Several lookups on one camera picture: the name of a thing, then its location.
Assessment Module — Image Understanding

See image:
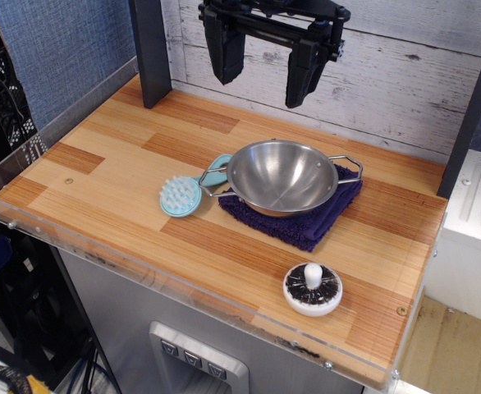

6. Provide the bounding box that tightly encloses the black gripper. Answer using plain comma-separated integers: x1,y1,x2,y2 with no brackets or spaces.
199,1,350,108

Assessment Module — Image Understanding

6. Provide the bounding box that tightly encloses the black and white round brush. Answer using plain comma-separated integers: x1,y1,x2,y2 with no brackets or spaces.
282,262,343,317

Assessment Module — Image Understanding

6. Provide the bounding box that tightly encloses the teal scrub brush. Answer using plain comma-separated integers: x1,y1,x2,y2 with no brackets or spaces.
159,154,232,218

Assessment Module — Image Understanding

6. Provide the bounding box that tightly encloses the purple folded cloth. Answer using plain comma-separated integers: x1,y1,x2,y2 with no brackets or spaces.
218,181,363,252

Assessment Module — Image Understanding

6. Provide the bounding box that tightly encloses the white aluminium block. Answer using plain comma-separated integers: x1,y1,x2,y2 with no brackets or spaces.
424,150,481,319

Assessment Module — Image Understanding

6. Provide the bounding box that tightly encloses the silver button panel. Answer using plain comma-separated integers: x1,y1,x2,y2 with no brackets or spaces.
149,321,250,393

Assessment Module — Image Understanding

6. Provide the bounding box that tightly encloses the steel bowl with handles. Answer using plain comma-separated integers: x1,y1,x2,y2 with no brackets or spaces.
198,140,364,218

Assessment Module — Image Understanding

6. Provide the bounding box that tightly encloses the dark left post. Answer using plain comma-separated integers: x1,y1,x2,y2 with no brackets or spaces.
129,0,172,108

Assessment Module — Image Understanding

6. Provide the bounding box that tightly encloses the dark post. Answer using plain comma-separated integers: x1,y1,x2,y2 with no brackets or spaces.
129,0,172,108
437,70,481,199

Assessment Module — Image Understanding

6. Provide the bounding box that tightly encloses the dark right post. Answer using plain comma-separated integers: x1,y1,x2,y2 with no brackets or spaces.
437,70,481,199

